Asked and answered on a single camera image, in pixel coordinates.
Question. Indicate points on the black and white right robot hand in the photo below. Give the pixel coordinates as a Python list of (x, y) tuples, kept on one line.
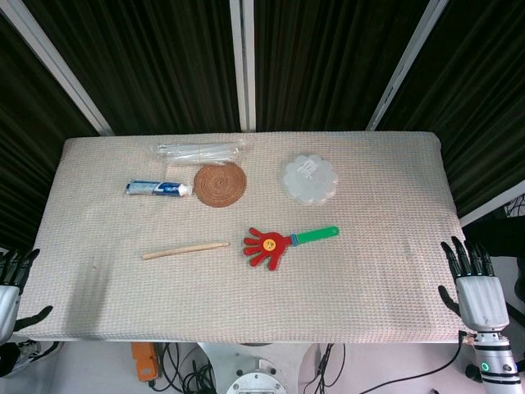
[(482, 299)]

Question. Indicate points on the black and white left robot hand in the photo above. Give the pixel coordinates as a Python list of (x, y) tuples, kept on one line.
[(8, 303)]

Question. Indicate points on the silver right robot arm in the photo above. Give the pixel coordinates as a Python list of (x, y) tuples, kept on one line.
[(498, 365)]

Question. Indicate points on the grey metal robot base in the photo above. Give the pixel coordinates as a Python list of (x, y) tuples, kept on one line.
[(258, 375)]

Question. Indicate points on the orange device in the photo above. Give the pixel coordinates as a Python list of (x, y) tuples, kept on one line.
[(143, 361)]

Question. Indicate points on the blue and white toothpaste tube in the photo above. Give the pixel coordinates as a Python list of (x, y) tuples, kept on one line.
[(152, 188)]

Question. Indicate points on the light wooden stick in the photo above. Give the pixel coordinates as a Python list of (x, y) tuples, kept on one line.
[(184, 250)]

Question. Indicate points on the white flower-shaped plastic lid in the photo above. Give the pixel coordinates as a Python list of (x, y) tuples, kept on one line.
[(309, 178)]

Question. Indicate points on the beige waffle weave tablecloth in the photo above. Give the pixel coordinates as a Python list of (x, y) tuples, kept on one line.
[(246, 295)]

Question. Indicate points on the clear pack of straws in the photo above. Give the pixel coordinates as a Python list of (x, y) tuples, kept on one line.
[(197, 151)]

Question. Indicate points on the round brown woven coaster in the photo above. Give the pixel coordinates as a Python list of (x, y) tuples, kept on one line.
[(220, 184)]

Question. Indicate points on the dark curtain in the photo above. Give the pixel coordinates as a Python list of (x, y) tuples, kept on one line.
[(164, 61)]

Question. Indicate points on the white frame post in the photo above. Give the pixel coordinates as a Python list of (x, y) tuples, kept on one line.
[(65, 70), (404, 65), (243, 61)]

